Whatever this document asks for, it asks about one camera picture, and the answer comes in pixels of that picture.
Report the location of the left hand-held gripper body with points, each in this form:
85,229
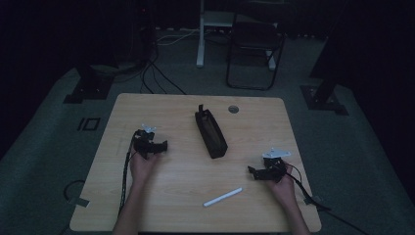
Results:
144,143

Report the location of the person's right hand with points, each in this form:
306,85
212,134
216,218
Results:
285,187

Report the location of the person's left hand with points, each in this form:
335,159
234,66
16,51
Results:
142,168

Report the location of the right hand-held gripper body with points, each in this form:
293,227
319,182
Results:
274,166

